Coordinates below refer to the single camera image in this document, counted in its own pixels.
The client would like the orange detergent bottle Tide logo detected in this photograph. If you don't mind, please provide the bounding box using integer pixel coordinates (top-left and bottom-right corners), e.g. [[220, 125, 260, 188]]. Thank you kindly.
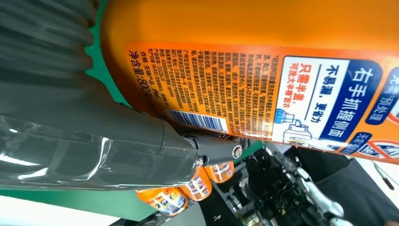
[[136, 187, 189, 218]]

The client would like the green table mat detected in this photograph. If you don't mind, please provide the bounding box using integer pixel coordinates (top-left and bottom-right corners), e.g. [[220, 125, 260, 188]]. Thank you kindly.
[[0, 0, 265, 223]]

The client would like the white desk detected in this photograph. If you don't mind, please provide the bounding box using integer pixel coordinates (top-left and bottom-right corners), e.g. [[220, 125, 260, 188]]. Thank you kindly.
[[0, 196, 119, 226]]

